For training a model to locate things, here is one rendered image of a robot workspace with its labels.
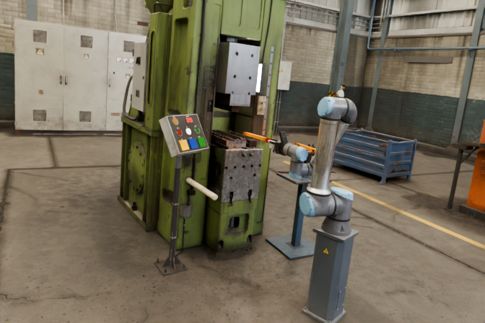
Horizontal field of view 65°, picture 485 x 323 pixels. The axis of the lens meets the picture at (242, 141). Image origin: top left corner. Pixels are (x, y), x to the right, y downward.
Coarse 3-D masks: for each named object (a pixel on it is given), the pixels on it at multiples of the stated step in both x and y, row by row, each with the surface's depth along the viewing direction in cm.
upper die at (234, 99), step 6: (216, 96) 324; (222, 96) 316; (228, 96) 308; (234, 96) 308; (240, 96) 311; (246, 96) 314; (222, 102) 316; (228, 102) 308; (234, 102) 309; (240, 102) 312; (246, 102) 316
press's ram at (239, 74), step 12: (228, 48) 297; (240, 48) 302; (252, 48) 308; (228, 60) 298; (240, 60) 304; (252, 60) 310; (228, 72) 300; (240, 72) 307; (252, 72) 313; (228, 84) 303; (240, 84) 309; (252, 84) 315
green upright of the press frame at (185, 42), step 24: (192, 0) 298; (216, 0) 297; (192, 24) 293; (216, 24) 302; (192, 48) 295; (216, 48) 306; (168, 72) 331; (192, 72) 298; (168, 96) 332; (192, 96) 303; (168, 168) 345; (192, 168) 316; (168, 192) 348; (168, 216) 336; (192, 216) 325; (168, 240) 335; (192, 240) 330
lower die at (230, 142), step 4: (212, 132) 342; (220, 132) 340; (224, 132) 342; (212, 136) 331; (220, 136) 329; (228, 136) 327; (232, 136) 324; (220, 140) 320; (224, 140) 314; (228, 140) 316; (232, 140) 316; (236, 140) 318; (240, 140) 320; (244, 140) 322; (224, 144) 314; (228, 144) 314; (232, 144) 316; (236, 144) 318; (240, 144) 321; (244, 144) 323; (232, 148) 317
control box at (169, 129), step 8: (160, 120) 264; (168, 120) 261; (184, 120) 274; (192, 120) 281; (168, 128) 261; (176, 128) 264; (184, 128) 271; (192, 128) 278; (200, 128) 286; (168, 136) 261; (176, 136) 261; (184, 136) 268; (192, 136) 275; (200, 136) 283; (168, 144) 262; (176, 144) 259; (176, 152) 259; (184, 152) 262; (192, 152) 275
